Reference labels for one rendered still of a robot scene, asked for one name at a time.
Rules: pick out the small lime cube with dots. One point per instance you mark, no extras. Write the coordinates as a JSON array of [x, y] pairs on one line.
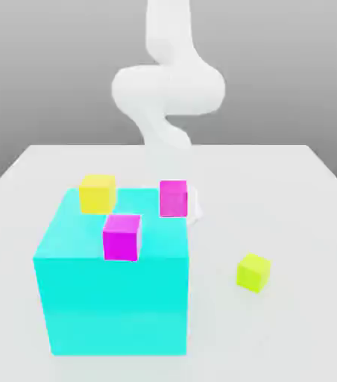
[[252, 274]]

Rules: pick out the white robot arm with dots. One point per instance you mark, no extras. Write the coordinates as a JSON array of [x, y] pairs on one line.
[[168, 86]]

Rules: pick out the large cyan box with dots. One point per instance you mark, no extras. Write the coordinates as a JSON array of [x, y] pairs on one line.
[[111, 304]]

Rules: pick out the small magenta cube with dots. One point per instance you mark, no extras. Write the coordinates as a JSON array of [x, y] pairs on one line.
[[173, 198], [120, 240]]

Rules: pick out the small yellow cube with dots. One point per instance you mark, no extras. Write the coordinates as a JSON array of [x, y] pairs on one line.
[[97, 195]]

